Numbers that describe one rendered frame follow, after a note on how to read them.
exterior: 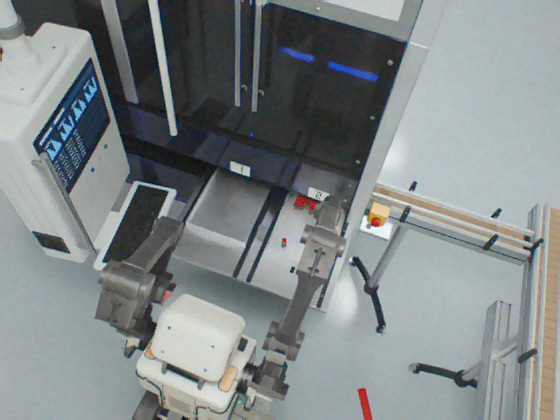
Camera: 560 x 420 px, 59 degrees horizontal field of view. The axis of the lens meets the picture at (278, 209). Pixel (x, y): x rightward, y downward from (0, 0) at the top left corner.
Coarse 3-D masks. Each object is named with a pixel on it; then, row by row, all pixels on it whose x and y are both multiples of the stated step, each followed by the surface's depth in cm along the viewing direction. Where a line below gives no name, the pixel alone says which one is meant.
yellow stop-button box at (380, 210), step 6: (372, 204) 196; (378, 204) 196; (384, 204) 196; (390, 204) 196; (372, 210) 194; (378, 210) 194; (384, 210) 194; (372, 216) 195; (378, 216) 194; (384, 216) 193; (384, 222) 196
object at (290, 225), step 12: (288, 192) 210; (288, 204) 211; (288, 216) 207; (300, 216) 208; (312, 216) 208; (276, 228) 204; (288, 228) 204; (300, 228) 204; (336, 228) 206; (276, 240) 200; (288, 240) 201; (276, 252) 197; (288, 252) 198; (300, 252) 198
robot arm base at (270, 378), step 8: (264, 360) 139; (264, 368) 137; (272, 368) 136; (280, 368) 137; (256, 376) 138; (264, 376) 136; (272, 376) 136; (280, 376) 137; (248, 384) 136; (256, 384) 136; (264, 384) 136; (272, 384) 136; (280, 384) 137; (264, 392) 136; (272, 392) 135; (280, 392) 136; (280, 400) 135
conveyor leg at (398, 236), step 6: (402, 228) 220; (396, 234) 226; (402, 234) 224; (390, 240) 233; (396, 240) 229; (402, 240) 229; (390, 246) 235; (396, 246) 233; (384, 252) 243; (390, 252) 238; (384, 258) 245; (390, 258) 243; (378, 264) 253; (384, 264) 249; (378, 270) 256; (384, 270) 255; (372, 276) 265; (378, 276) 260; (372, 282) 268; (372, 288) 273
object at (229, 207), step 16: (224, 176) 216; (240, 176) 217; (208, 192) 211; (224, 192) 212; (240, 192) 212; (256, 192) 213; (208, 208) 207; (224, 208) 207; (240, 208) 208; (256, 208) 208; (192, 224) 198; (208, 224) 202; (224, 224) 203; (240, 224) 203; (240, 240) 197
